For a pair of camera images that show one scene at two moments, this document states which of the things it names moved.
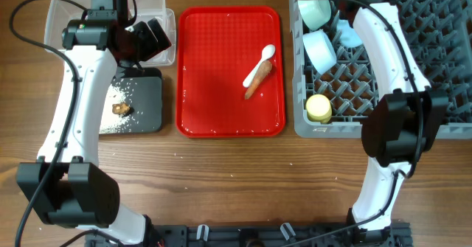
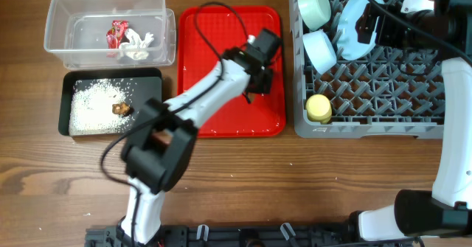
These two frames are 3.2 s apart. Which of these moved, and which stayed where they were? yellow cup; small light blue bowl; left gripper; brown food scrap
Moved: left gripper
Stayed: small light blue bowl; brown food scrap; yellow cup
